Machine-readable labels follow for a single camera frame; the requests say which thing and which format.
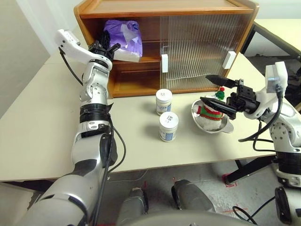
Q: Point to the grey rounded leg cover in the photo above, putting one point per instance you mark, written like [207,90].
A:
[190,195]
[132,207]

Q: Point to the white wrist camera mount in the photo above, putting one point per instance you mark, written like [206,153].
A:
[70,47]
[279,70]

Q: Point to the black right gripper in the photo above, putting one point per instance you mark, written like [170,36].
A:
[244,97]

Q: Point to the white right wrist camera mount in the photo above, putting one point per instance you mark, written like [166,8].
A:
[279,70]

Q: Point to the wooden cabinet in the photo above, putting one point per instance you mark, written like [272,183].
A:
[164,5]

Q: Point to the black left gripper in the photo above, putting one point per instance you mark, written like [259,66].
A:
[100,50]

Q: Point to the metal bowl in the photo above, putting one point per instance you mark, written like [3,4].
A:
[195,111]

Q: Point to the black table leg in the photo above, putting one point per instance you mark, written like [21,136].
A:
[249,168]

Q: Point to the beige table with black frame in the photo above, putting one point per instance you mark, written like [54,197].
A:
[277,30]

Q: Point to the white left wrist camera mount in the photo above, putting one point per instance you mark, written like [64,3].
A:
[70,47]

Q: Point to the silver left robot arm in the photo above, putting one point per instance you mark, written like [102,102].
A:
[89,150]

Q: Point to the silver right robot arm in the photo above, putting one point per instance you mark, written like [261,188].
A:
[282,131]

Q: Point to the white plastic bottle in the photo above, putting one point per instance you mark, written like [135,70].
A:
[163,101]
[168,127]

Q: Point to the ribbed glass sliding door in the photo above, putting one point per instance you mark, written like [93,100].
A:
[211,35]
[188,47]

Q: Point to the plush snowman toy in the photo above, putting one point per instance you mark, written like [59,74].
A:
[209,113]

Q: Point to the grey curved torso shell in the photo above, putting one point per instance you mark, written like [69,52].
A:
[183,219]

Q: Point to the purple box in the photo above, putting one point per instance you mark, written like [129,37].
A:
[127,35]

